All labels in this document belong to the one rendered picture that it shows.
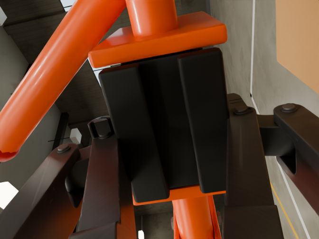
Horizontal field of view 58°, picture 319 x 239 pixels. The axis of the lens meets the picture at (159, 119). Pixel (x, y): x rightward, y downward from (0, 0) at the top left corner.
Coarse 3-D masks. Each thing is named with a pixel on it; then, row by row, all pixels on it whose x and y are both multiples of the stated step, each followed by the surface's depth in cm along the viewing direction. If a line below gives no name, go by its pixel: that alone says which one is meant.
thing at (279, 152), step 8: (232, 96) 16; (240, 96) 16; (232, 104) 15; (240, 104) 15; (264, 120) 12; (272, 120) 12; (264, 128) 12; (272, 128) 12; (280, 128) 12; (264, 136) 12; (272, 136) 12; (280, 136) 12; (288, 136) 12; (264, 144) 12; (272, 144) 12; (280, 144) 12; (288, 144) 12; (264, 152) 12; (272, 152) 12; (280, 152) 12; (288, 152) 12
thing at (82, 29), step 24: (96, 0) 14; (120, 0) 14; (72, 24) 15; (96, 24) 15; (48, 48) 15; (72, 48) 15; (48, 72) 16; (72, 72) 16; (24, 96) 16; (48, 96) 16; (0, 120) 17; (24, 120) 17; (0, 144) 18
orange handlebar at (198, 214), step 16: (128, 0) 13; (144, 0) 12; (160, 0) 12; (144, 16) 12; (160, 16) 12; (176, 16) 13; (144, 32) 13; (160, 32) 13; (176, 208) 17; (192, 208) 17; (208, 208) 17; (176, 224) 19; (192, 224) 17; (208, 224) 18
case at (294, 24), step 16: (288, 0) 30; (304, 0) 26; (288, 16) 30; (304, 16) 27; (288, 32) 31; (304, 32) 27; (288, 48) 32; (304, 48) 28; (288, 64) 33; (304, 64) 29; (304, 80) 29
